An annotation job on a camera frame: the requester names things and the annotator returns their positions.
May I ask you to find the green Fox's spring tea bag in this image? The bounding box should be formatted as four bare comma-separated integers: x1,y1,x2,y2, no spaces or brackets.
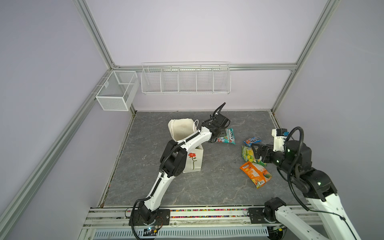
242,146,267,167

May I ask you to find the teal Fox's candy bag front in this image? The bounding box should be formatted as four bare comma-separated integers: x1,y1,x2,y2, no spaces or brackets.
217,128,236,145

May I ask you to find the orange Fox's fruits bag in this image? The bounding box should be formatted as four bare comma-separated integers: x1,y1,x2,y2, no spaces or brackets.
240,162,272,189

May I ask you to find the white floral paper bag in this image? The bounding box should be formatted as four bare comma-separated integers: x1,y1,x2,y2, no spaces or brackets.
168,119,204,173

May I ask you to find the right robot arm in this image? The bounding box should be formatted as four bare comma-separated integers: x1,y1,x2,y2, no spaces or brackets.
252,127,360,240

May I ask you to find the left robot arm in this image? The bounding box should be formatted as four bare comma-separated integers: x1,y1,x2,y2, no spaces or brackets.
130,103,231,227

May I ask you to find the blue M&M's packet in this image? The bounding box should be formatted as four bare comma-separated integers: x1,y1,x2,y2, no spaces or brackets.
244,137,262,147

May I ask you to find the small white mesh basket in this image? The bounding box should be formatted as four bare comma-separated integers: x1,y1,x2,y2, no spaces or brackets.
96,71,140,112

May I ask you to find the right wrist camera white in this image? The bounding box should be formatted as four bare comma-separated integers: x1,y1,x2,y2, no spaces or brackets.
272,128,289,152

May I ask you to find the long white wire basket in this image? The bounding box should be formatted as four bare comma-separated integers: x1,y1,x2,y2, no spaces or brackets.
141,62,232,95

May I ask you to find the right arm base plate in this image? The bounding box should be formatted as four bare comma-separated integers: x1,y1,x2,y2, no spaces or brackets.
247,207,268,224

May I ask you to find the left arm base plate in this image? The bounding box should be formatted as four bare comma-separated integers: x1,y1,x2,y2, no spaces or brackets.
129,209,171,227

